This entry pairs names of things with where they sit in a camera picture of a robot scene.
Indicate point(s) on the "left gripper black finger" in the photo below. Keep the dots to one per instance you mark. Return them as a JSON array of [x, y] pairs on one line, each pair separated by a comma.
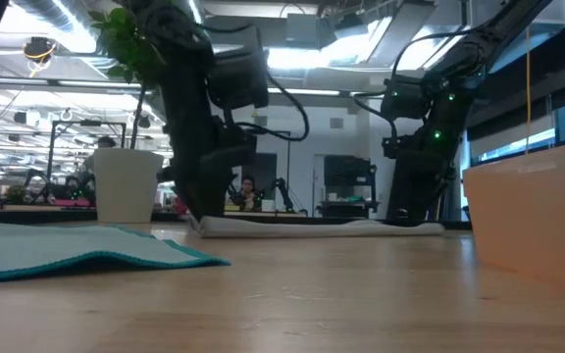
[[193, 198], [216, 198]]

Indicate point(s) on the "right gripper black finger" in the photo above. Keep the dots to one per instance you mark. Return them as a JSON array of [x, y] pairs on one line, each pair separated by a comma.
[[405, 196], [432, 196]]

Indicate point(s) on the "grey waffle microfiber towel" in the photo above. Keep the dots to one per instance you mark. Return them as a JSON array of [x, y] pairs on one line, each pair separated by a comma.
[[287, 228]]

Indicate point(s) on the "teal microfiber towel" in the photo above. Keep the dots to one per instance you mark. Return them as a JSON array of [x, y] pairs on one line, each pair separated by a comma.
[[66, 247]]

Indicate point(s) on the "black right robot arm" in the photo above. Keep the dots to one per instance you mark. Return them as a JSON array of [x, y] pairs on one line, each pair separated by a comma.
[[483, 39]]

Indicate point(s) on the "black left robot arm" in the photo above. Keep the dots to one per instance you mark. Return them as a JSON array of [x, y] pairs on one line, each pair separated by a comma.
[[184, 73]]

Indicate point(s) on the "orange translucent plastic basket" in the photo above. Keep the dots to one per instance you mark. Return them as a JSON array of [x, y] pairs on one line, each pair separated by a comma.
[[532, 220]]

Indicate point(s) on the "seated person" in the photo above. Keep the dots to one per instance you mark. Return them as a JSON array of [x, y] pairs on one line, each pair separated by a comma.
[[247, 193]]

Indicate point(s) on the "black shelf unit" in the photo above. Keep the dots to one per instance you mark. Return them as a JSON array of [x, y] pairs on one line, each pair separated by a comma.
[[346, 171]]

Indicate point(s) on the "white plant pot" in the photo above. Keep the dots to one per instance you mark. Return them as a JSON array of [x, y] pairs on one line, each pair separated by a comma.
[[126, 186]]

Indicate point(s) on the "green leafy plant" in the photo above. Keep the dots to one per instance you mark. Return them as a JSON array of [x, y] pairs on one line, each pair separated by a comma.
[[120, 39]]

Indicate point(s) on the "black ceiling dome fixture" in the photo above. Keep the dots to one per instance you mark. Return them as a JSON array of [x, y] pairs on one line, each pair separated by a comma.
[[39, 49]]

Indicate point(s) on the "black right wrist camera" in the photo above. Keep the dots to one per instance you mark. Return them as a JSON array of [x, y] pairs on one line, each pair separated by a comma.
[[390, 147]]

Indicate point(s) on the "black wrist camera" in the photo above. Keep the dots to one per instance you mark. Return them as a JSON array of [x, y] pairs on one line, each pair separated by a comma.
[[390, 147], [242, 147]]

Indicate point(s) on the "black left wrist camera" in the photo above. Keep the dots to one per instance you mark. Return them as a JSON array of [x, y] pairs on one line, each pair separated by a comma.
[[242, 147]]

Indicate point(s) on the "black aluminium table frame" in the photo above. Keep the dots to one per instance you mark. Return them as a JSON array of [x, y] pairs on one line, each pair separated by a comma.
[[42, 216]]

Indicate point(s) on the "silver ventilation duct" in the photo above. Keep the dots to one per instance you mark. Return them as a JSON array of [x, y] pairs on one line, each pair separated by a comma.
[[52, 19]]

